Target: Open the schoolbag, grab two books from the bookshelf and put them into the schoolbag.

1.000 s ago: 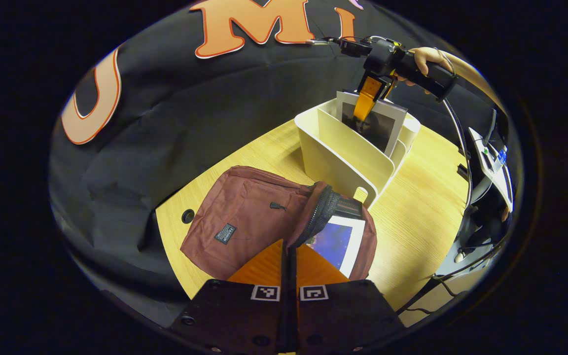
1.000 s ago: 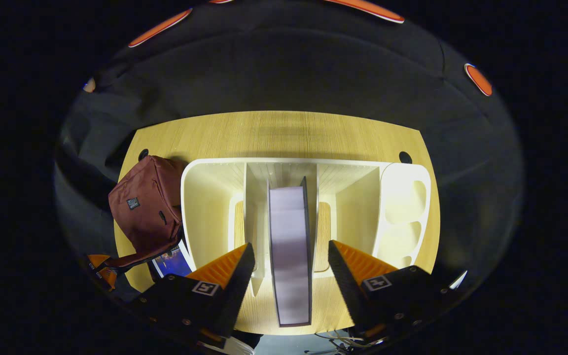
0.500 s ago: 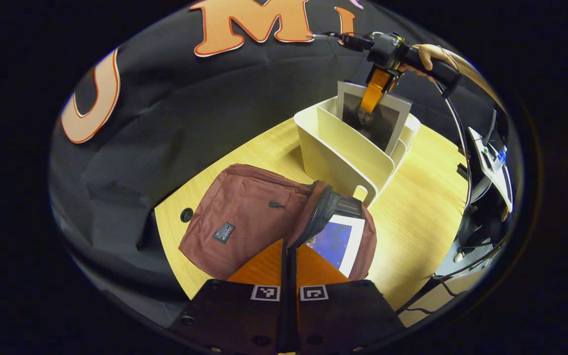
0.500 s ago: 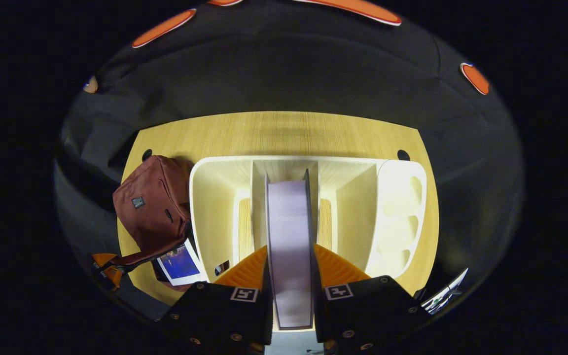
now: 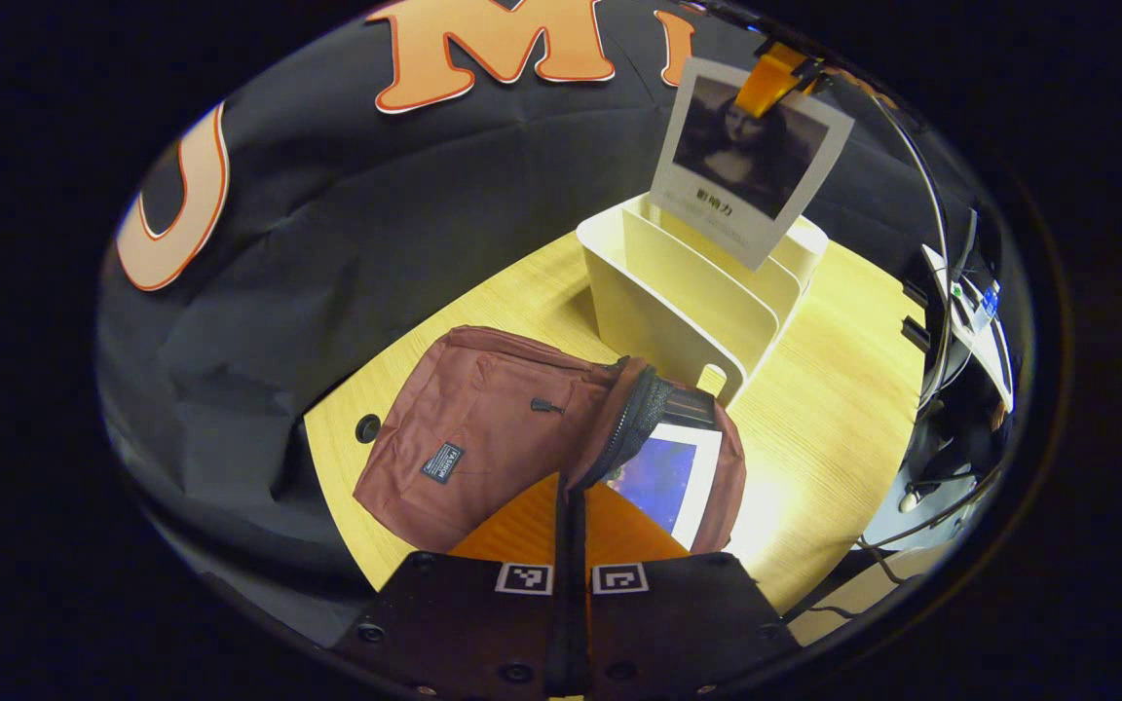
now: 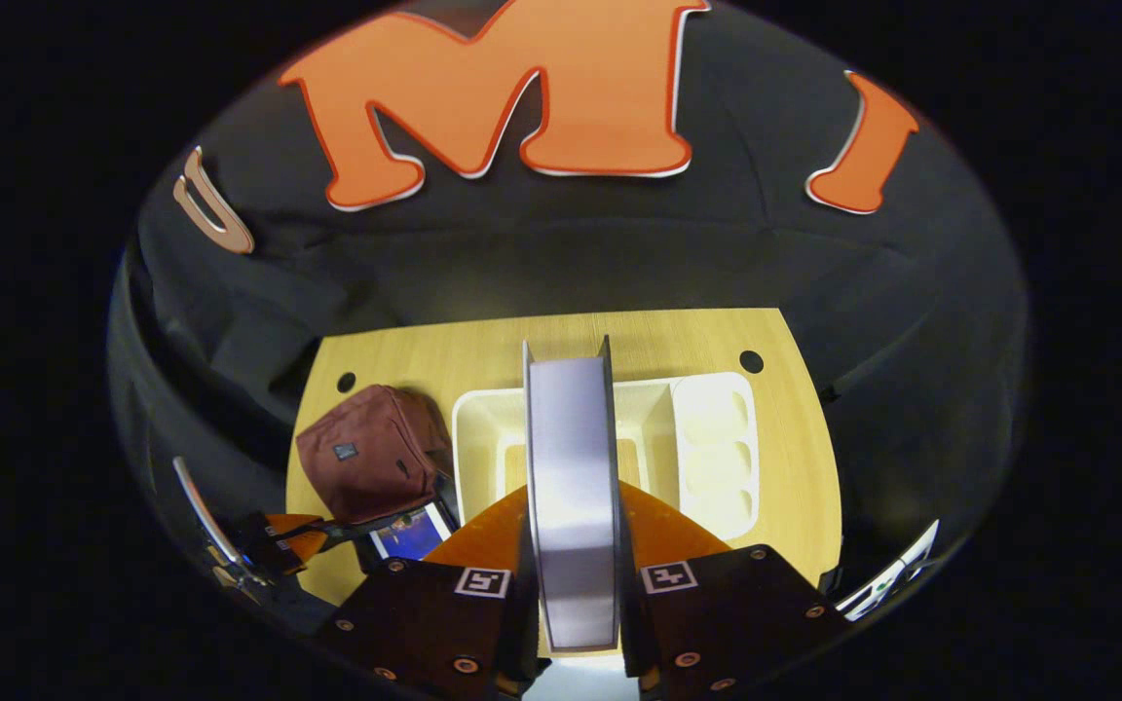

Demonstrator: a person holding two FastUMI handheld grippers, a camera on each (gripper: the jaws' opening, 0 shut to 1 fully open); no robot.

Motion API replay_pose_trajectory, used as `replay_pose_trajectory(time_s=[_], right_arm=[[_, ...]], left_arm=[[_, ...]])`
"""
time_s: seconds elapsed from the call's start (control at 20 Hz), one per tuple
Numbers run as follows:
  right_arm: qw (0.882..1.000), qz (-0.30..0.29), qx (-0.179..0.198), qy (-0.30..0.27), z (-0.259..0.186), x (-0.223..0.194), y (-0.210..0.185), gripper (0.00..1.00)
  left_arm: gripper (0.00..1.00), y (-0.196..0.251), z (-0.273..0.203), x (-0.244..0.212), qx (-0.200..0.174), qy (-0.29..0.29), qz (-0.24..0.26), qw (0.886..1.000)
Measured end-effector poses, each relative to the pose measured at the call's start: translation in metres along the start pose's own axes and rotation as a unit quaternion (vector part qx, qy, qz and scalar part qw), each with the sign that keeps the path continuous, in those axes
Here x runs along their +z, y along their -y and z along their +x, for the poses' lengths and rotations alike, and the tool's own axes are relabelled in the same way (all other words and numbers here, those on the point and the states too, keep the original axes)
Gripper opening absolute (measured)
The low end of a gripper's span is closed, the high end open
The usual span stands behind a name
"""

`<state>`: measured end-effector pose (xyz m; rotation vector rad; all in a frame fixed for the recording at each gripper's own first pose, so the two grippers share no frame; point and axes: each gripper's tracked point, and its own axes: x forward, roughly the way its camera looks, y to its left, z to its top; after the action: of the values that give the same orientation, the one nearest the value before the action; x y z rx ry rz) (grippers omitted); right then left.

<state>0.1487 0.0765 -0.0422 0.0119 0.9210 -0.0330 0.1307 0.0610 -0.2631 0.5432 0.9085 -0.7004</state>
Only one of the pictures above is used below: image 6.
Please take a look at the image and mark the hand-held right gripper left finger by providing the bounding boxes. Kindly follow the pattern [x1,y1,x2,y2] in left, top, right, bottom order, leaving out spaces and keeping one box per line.
[318,484,541,701]

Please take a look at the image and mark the blue book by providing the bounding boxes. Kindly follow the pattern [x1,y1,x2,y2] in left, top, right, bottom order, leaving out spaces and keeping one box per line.
[366,501,455,563]

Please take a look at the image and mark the dark red schoolbag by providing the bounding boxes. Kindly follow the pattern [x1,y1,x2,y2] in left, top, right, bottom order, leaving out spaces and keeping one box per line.
[295,384,455,527]

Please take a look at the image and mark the grey white book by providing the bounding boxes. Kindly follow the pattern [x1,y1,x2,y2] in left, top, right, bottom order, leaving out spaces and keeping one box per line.
[522,336,625,651]

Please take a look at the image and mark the white flat object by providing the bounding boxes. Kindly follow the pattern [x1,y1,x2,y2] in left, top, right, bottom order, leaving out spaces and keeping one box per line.
[839,521,942,624]

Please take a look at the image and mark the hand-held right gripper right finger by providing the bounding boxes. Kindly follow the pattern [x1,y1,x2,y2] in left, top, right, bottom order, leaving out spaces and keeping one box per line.
[617,480,849,701]

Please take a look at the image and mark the cream bookshelf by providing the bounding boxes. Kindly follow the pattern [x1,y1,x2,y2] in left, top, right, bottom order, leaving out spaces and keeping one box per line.
[451,372,760,541]

